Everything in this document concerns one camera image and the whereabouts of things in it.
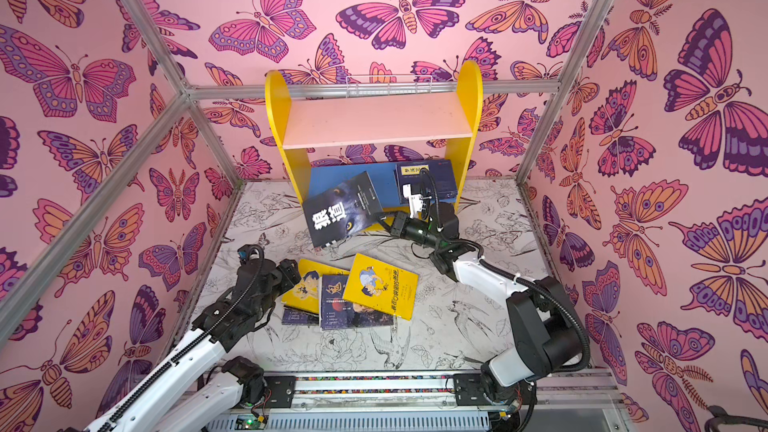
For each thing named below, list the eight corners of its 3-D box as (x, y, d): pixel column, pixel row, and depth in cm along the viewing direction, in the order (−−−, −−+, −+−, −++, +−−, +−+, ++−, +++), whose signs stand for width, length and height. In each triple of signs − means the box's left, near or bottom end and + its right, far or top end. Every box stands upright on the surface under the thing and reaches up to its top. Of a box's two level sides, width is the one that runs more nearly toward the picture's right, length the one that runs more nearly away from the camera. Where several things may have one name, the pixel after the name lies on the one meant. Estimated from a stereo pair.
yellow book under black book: (344, 306, 90) (340, 296, 85) (357, 265, 99) (355, 254, 93) (412, 321, 87) (413, 312, 81) (420, 278, 96) (421, 267, 90)
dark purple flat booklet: (281, 323, 87) (278, 320, 85) (286, 310, 89) (283, 307, 88) (316, 329, 86) (315, 326, 84) (320, 315, 88) (319, 312, 86)
